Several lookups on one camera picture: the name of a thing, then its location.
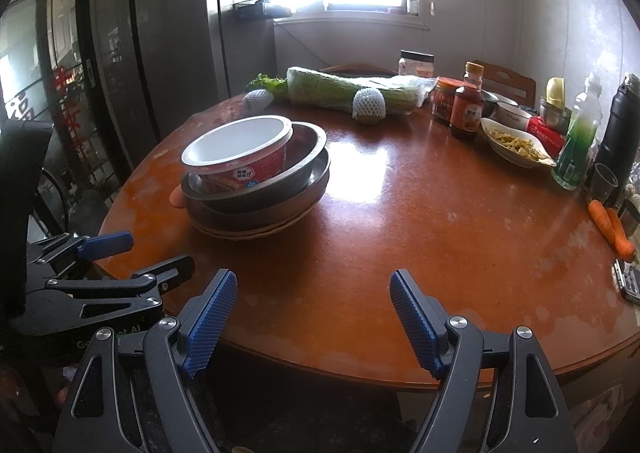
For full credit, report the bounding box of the white ceramic bowl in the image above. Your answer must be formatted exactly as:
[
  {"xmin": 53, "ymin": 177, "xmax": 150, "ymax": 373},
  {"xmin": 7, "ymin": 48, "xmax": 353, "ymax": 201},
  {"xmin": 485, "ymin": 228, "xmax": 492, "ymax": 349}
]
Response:
[{"xmin": 495, "ymin": 102, "xmax": 533, "ymax": 131}]

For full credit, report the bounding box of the red tissue pack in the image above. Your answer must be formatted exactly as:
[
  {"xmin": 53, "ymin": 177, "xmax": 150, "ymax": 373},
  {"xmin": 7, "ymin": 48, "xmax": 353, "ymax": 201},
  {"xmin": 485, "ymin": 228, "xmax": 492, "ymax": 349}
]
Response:
[{"xmin": 526, "ymin": 116, "xmax": 568, "ymax": 158}]

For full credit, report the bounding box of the brown sauce bottle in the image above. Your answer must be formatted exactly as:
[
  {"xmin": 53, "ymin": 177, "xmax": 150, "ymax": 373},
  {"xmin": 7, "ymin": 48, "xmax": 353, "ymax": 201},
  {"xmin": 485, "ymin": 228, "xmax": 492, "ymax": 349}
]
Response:
[{"xmin": 449, "ymin": 62, "xmax": 485, "ymax": 142}]

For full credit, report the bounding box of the small steel bowl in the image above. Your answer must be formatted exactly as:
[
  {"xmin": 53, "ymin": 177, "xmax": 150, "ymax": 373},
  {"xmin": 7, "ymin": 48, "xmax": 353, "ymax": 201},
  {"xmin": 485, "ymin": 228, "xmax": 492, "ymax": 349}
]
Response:
[{"xmin": 480, "ymin": 90, "xmax": 521, "ymax": 118}]

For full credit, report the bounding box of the red paper noodle bowl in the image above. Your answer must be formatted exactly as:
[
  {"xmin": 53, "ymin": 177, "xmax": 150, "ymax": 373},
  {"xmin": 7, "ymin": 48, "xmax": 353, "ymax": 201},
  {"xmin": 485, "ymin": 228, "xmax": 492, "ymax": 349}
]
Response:
[{"xmin": 181, "ymin": 115, "xmax": 293, "ymax": 194}]

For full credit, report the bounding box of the green dish soap bottle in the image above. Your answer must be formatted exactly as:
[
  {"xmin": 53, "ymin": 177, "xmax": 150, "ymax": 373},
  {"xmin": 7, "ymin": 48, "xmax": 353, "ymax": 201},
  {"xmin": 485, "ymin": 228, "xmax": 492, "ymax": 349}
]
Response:
[{"xmin": 551, "ymin": 73, "xmax": 603, "ymax": 191}]

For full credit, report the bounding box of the grey refrigerator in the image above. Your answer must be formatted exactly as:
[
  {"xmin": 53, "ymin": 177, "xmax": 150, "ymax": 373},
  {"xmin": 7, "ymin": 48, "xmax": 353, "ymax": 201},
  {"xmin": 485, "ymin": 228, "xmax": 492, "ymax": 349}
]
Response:
[{"xmin": 90, "ymin": 0, "xmax": 231, "ymax": 168}]

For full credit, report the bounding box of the orange plastic plate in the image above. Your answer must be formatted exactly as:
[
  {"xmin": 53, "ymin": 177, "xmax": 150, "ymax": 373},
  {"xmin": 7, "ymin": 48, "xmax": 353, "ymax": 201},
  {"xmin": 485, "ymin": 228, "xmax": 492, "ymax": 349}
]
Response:
[{"xmin": 170, "ymin": 185, "xmax": 321, "ymax": 239}]

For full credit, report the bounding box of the black thermos flask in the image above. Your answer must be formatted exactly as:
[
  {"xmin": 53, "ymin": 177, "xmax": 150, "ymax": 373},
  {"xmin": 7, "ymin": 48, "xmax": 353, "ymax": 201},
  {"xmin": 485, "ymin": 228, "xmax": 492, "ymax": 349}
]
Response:
[{"xmin": 597, "ymin": 74, "xmax": 640, "ymax": 184}]

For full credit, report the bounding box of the fruit in white foam net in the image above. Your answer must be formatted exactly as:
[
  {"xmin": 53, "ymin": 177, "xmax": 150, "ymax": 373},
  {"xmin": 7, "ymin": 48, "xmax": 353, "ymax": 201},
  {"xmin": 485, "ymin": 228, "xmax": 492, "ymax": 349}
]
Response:
[
  {"xmin": 243, "ymin": 89, "xmax": 275, "ymax": 114},
  {"xmin": 351, "ymin": 88, "xmax": 387, "ymax": 126}
]

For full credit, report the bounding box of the dark rectangular device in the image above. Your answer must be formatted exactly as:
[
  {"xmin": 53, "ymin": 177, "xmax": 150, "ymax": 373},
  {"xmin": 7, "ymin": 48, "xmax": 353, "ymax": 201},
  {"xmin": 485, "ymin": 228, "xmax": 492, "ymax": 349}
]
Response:
[{"xmin": 614, "ymin": 259, "xmax": 640, "ymax": 304}]

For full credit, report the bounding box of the wooden chair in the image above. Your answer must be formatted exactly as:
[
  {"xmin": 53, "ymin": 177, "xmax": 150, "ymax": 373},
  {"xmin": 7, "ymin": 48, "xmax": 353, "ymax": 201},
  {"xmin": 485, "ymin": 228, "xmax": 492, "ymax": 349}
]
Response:
[
  {"xmin": 317, "ymin": 64, "xmax": 396, "ymax": 78},
  {"xmin": 470, "ymin": 60, "xmax": 537, "ymax": 106}
]

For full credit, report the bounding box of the white dish of food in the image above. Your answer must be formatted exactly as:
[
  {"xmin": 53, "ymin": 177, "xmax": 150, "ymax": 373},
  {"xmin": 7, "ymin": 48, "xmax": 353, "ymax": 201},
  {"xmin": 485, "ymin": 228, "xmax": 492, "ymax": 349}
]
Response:
[{"xmin": 480, "ymin": 118, "xmax": 557, "ymax": 168}]

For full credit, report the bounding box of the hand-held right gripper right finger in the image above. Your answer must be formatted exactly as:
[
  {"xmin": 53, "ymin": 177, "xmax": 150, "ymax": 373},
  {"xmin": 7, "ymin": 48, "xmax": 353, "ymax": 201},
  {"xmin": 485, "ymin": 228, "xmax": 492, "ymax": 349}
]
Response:
[{"xmin": 389, "ymin": 269, "xmax": 578, "ymax": 453}]

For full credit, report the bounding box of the wrapped napa cabbage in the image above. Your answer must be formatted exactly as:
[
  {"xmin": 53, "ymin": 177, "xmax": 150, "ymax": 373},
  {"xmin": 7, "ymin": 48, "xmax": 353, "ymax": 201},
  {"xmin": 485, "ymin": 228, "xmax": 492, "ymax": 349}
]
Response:
[{"xmin": 286, "ymin": 67, "xmax": 436, "ymax": 110}]

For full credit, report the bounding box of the green leafy vegetable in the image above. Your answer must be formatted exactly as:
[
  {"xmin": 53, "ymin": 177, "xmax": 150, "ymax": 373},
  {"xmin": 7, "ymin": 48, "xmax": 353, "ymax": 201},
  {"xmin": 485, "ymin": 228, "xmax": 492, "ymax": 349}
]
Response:
[{"xmin": 247, "ymin": 74, "xmax": 290, "ymax": 98}]

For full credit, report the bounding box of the glass door with red decal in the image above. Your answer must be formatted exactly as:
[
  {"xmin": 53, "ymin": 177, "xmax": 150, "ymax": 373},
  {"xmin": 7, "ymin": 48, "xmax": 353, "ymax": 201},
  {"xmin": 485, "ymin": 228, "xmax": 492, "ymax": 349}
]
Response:
[{"xmin": 0, "ymin": 0, "xmax": 101, "ymax": 184}]

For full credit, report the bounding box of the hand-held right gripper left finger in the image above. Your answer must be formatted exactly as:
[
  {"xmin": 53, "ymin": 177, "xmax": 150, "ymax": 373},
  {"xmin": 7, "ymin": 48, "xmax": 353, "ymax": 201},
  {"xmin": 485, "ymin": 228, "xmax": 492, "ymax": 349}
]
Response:
[{"xmin": 52, "ymin": 269, "xmax": 238, "ymax": 453}]

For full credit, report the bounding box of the steel cup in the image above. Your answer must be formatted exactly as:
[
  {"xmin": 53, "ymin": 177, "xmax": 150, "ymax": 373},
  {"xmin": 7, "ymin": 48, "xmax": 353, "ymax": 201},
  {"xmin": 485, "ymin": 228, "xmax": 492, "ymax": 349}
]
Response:
[{"xmin": 539, "ymin": 98, "xmax": 572, "ymax": 135}]

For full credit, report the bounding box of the deep steel bowl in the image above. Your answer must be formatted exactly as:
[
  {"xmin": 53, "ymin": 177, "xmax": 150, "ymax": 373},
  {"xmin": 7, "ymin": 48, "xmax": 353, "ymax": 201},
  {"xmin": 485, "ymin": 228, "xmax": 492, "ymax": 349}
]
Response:
[{"xmin": 180, "ymin": 123, "xmax": 328, "ymax": 201}]

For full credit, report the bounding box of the clear jar with black lid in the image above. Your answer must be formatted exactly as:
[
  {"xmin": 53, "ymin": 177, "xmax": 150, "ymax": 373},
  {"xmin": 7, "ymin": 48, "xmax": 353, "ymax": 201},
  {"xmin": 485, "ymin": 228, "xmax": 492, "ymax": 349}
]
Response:
[{"xmin": 398, "ymin": 50, "xmax": 435, "ymax": 80}]

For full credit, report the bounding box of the red sauce jar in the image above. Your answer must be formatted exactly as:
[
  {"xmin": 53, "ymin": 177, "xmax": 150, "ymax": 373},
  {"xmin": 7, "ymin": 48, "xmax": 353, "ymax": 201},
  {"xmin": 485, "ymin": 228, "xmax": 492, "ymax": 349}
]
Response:
[{"xmin": 431, "ymin": 77, "xmax": 463, "ymax": 124}]

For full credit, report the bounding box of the shallow steel plate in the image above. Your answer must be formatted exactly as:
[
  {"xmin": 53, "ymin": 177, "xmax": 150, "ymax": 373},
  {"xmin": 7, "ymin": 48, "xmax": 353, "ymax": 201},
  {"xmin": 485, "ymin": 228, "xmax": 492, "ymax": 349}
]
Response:
[{"xmin": 182, "ymin": 150, "xmax": 332, "ymax": 234}]

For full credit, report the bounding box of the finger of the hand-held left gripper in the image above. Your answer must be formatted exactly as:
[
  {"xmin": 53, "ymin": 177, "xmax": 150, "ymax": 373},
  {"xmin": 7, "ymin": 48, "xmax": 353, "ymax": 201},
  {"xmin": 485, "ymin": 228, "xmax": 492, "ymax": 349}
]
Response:
[
  {"xmin": 27, "ymin": 231, "xmax": 135, "ymax": 266},
  {"xmin": 30, "ymin": 255, "xmax": 195, "ymax": 321}
]

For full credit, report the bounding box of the yellow plastic object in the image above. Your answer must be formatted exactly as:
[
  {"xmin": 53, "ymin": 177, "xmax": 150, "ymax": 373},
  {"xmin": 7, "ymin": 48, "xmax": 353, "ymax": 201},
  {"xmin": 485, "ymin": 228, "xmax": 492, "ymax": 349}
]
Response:
[{"xmin": 545, "ymin": 77, "xmax": 566, "ymax": 108}]

